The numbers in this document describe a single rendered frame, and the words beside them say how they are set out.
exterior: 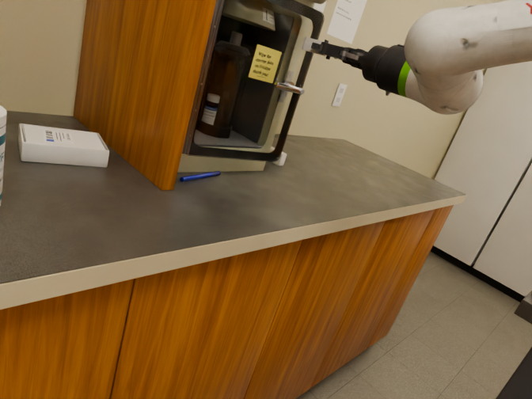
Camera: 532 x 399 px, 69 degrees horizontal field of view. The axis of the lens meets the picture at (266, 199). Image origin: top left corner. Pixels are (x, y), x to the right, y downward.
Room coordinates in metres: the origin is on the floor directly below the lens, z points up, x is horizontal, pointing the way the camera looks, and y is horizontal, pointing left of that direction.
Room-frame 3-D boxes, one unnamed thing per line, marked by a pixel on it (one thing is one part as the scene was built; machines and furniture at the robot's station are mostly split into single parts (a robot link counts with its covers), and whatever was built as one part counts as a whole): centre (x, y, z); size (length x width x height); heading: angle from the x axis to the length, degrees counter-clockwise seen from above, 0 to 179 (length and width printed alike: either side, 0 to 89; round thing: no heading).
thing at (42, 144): (0.78, 0.45, 0.96); 0.16 x 0.12 x 0.04; 129
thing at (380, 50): (0.93, -0.12, 1.31); 0.09 x 0.08 x 0.07; 51
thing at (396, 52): (0.88, -0.18, 1.31); 0.09 x 0.06 x 0.12; 141
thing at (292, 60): (0.98, 0.11, 1.19); 0.30 x 0.01 x 0.40; 133
